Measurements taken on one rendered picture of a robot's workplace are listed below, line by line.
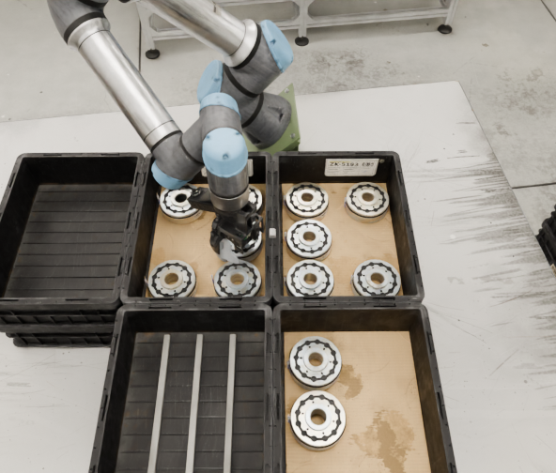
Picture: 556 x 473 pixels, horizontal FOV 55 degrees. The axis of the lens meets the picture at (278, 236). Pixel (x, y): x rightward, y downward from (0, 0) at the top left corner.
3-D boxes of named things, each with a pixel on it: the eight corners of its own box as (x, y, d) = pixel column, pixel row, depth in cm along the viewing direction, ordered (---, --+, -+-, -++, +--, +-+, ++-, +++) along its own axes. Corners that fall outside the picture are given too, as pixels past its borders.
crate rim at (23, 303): (22, 159, 127) (18, 152, 125) (146, 159, 127) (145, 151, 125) (-31, 310, 105) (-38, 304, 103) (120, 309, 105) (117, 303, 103)
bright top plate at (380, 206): (342, 185, 129) (342, 184, 129) (382, 181, 130) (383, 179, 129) (350, 219, 124) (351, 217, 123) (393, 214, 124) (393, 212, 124)
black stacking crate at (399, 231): (273, 184, 135) (272, 153, 126) (389, 183, 135) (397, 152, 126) (273, 328, 113) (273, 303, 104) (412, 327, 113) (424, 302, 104)
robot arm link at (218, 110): (179, 118, 104) (182, 160, 98) (215, 82, 98) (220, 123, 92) (210, 135, 109) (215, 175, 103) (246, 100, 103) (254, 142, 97)
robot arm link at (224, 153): (243, 119, 93) (249, 156, 88) (246, 162, 102) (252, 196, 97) (198, 125, 92) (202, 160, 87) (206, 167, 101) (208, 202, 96)
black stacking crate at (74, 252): (38, 185, 135) (20, 154, 126) (154, 184, 135) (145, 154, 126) (-8, 329, 113) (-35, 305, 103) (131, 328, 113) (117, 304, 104)
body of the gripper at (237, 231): (241, 257, 109) (238, 223, 99) (210, 236, 112) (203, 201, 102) (265, 233, 112) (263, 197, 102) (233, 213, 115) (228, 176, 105)
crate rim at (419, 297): (272, 158, 127) (272, 151, 125) (396, 157, 128) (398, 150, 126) (272, 308, 105) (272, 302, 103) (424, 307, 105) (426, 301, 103)
